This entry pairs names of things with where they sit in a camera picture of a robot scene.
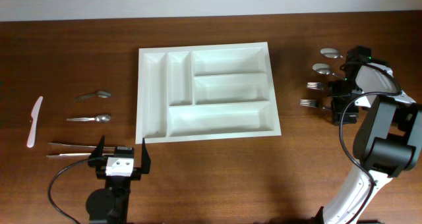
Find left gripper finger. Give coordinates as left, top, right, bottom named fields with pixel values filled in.
left=89, top=135, right=105, bottom=159
left=141, top=138, right=151, bottom=175

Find metal fork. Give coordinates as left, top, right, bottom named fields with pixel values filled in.
left=299, top=99, right=332, bottom=111
left=306, top=82, right=328, bottom=91

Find large metal spoon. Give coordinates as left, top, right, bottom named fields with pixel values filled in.
left=320, top=47, right=344, bottom=59
left=313, top=63, right=345, bottom=80

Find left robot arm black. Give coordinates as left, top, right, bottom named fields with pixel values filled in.
left=86, top=137, right=151, bottom=224

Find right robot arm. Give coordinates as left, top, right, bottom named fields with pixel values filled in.
left=313, top=46, right=421, bottom=223

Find metal tweezers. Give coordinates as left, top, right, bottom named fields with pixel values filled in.
left=46, top=142, right=114, bottom=157

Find small metal teaspoon lower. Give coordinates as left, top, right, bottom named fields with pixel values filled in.
left=66, top=114, right=111, bottom=123

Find small metal teaspoon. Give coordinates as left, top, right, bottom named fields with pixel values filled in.
left=74, top=91, right=111, bottom=101
left=66, top=114, right=111, bottom=123

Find small metal teaspoon upper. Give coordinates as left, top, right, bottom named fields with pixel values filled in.
left=74, top=91, right=111, bottom=101

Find white plastic knife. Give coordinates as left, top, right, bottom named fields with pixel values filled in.
left=26, top=96, right=44, bottom=148

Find white plastic cutlery tray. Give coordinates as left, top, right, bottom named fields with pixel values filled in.
left=135, top=42, right=282, bottom=144

